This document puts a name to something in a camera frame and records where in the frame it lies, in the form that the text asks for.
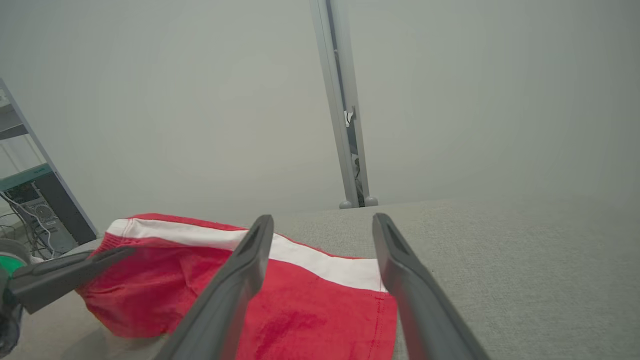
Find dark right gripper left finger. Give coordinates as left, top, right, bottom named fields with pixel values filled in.
left=155, top=215, right=275, bottom=360

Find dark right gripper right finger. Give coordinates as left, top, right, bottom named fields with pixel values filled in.
left=372, top=213, right=491, bottom=360

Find teal shelf edge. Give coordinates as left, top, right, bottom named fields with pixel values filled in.
left=0, top=163, right=54, bottom=193

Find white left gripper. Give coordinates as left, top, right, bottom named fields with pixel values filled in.
left=0, top=240, right=138, bottom=356

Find black computer tower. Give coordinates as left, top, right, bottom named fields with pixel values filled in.
left=2, top=170, right=98, bottom=258

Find red shorts white side stripe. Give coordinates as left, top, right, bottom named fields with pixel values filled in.
left=76, top=213, right=399, bottom=360

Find grey partition frame post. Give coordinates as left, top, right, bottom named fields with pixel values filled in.
left=309, top=0, right=360, bottom=210
left=330, top=0, right=379, bottom=208

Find white computer cables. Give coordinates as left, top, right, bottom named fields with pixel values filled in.
left=0, top=192, right=56, bottom=261

